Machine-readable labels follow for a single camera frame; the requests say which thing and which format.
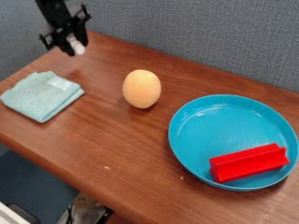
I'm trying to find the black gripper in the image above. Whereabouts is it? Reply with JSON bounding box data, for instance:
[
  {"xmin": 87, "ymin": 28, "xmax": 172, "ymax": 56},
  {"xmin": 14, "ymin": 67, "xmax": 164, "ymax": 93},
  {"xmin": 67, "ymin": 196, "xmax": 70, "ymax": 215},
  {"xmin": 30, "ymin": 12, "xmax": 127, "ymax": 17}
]
[{"xmin": 35, "ymin": 0, "xmax": 91, "ymax": 56}]

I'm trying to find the white toothpaste tube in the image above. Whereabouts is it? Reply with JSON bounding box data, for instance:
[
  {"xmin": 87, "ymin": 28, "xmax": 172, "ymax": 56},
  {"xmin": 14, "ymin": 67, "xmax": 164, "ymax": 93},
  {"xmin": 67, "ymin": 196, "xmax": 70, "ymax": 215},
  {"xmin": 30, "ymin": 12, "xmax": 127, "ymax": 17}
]
[{"xmin": 67, "ymin": 34, "xmax": 86, "ymax": 56}]

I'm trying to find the blue round plate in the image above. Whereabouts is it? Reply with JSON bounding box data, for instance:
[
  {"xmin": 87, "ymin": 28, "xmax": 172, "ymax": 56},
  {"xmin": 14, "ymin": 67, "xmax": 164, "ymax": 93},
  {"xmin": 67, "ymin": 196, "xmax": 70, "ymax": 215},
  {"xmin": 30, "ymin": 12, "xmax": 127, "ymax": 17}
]
[{"xmin": 168, "ymin": 94, "xmax": 299, "ymax": 192}]

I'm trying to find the light green folded cloth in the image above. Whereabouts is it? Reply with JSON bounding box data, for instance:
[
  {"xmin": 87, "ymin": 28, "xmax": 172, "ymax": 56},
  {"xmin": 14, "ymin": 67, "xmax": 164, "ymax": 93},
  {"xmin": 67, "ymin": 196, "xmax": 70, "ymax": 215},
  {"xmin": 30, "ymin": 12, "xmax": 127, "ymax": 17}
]
[{"xmin": 0, "ymin": 71, "xmax": 84, "ymax": 123}]

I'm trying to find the orange egg-shaped object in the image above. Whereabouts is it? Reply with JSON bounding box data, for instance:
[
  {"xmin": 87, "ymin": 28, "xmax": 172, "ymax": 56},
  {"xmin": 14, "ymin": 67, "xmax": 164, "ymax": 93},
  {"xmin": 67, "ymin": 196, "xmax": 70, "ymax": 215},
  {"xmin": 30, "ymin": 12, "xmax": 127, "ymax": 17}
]
[{"xmin": 123, "ymin": 69, "xmax": 162, "ymax": 109}]

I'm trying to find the grey bag under table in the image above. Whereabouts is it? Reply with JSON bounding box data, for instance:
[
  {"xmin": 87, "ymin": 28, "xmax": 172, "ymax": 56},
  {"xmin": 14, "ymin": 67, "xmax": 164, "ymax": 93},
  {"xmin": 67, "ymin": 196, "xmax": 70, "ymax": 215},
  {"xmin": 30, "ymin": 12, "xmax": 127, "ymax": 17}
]
[{"xmin": 58, "ymin": 192, "xmax": 114, "ymax": 224}]

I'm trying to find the red plastic block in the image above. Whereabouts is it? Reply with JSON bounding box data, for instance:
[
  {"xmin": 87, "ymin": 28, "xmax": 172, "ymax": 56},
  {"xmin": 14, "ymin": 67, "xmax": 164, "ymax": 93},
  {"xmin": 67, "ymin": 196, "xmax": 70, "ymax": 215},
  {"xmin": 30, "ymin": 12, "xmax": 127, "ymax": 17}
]
[{"xmin": 210, "ymin": 143, "xmax": 290, "ymax": 183}]

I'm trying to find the white object bottom left corner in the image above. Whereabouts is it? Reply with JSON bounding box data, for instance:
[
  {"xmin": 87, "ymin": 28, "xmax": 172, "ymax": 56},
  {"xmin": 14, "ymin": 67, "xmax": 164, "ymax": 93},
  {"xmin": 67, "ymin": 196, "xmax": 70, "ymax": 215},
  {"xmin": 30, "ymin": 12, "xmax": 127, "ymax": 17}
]
[{"xmin": 0, "ymin": 202, "xmax": 30, "ymax": 224}]

